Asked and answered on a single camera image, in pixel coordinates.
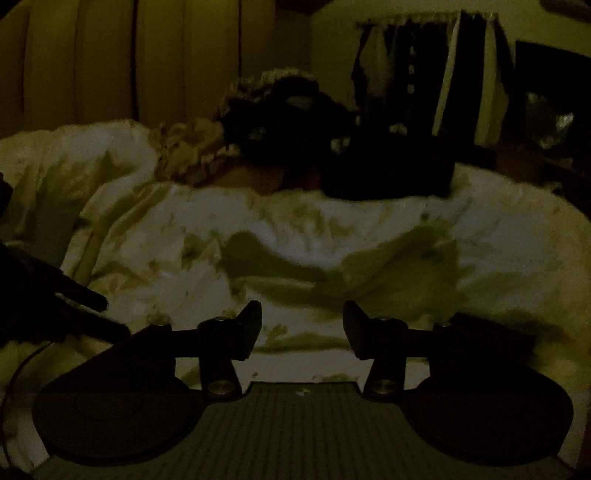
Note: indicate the white printed blanket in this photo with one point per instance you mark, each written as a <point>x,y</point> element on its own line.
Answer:
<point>295,221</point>

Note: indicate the padded headboard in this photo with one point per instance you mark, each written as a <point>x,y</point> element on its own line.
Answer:
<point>115,60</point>

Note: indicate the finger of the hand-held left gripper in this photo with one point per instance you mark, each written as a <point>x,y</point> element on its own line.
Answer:
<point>83,297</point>
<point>97,330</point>

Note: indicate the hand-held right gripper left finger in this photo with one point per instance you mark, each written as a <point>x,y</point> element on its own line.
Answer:
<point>251,330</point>

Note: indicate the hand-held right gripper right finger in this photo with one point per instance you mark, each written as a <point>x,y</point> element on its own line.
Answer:
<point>354,330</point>

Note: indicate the pile of dark clothes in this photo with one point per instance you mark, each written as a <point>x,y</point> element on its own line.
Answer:
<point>351,152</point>

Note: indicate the dark hanging clothes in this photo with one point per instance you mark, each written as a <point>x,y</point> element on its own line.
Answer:
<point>429,64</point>

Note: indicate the tan ruffled cloth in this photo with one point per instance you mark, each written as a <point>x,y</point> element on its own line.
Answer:
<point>194,147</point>

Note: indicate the shiny crumpled bag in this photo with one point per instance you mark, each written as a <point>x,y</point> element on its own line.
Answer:
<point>551,115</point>

